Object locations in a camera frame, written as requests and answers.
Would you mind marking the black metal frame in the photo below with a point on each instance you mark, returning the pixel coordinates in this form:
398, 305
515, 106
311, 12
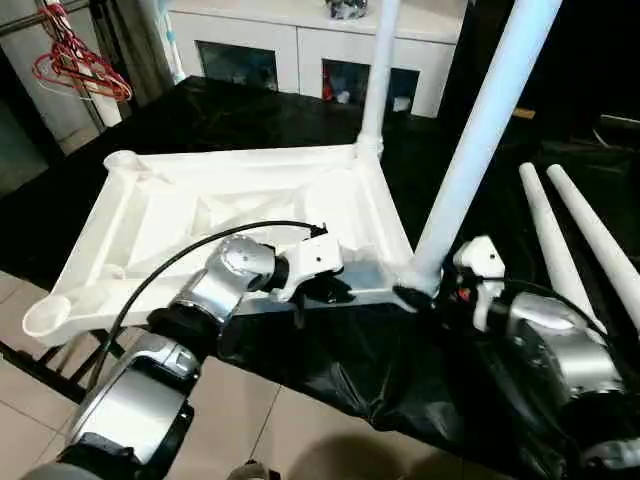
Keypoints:
620, 127

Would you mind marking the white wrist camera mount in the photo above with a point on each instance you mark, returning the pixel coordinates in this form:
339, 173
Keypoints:
315, 257
480, 260

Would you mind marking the white plastic table top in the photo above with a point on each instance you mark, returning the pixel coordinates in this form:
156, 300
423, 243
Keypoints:
165, 200

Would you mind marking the red bottle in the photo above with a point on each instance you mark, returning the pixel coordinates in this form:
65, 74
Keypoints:
329, 84

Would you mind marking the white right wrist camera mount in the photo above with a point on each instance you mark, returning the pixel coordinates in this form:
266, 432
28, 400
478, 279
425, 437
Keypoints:
480, 260

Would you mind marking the dark patterned object on cabinet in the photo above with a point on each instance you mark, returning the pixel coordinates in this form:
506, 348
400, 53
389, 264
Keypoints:
346, 9

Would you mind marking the white glass door cabinet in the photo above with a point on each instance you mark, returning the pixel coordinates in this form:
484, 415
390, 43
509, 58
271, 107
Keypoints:
250, 35

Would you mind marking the white plastic table leg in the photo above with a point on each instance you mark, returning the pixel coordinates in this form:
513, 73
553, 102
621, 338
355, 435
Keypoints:
600, 235
555, 240
380, 75
480, 125

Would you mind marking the red clothes hangers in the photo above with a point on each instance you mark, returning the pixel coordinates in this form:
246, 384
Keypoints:
85, 70

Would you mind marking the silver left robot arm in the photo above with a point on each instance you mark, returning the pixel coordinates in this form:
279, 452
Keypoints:
145, 400

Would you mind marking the white jar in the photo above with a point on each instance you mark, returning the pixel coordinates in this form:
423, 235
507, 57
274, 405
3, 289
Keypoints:
400, 105
343, 96

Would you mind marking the grey curtain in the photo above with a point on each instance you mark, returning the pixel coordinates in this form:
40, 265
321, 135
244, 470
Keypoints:
140, 45

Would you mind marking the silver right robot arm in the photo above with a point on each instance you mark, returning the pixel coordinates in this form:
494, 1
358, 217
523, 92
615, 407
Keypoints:
575, 350

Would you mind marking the yellow label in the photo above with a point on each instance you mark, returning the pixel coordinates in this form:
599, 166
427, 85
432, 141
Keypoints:
525, 114

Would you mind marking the black work surface mat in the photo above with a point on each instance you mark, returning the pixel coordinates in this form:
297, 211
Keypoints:
375, 360

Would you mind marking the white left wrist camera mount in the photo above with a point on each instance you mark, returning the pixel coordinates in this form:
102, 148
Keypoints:
315, 257

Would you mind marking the metal clothes rail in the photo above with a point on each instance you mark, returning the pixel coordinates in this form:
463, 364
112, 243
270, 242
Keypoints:
25, 22

